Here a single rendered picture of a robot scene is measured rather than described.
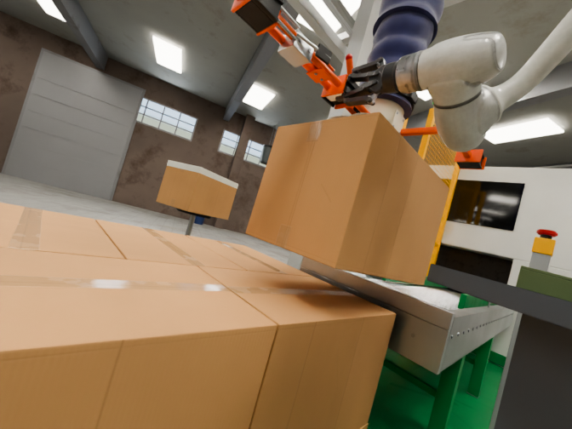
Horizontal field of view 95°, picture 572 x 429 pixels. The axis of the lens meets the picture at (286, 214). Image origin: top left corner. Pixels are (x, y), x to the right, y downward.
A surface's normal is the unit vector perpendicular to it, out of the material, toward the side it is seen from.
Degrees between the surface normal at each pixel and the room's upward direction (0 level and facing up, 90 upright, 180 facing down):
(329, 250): 89
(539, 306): 90
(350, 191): 89
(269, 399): 90
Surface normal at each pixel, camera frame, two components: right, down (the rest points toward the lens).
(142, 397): 0.67, 0.16
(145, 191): 0.37, 0.07
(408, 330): -0.69, -0.22
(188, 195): -0.37, -0.14
